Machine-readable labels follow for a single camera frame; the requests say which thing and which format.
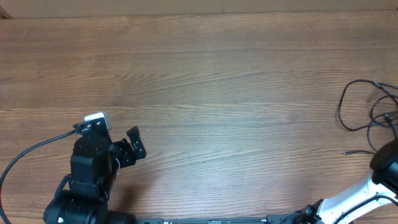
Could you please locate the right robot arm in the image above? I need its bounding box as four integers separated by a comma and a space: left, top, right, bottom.
302, 139, 397, 224

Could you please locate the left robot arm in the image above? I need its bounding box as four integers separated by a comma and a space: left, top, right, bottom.
43, 125, 146, 224

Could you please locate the black left camera cable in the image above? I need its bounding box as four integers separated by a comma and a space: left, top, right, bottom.
0, 129, 77, 224

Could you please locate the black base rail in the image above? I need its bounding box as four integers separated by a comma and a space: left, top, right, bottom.
135, 212, 299, 224

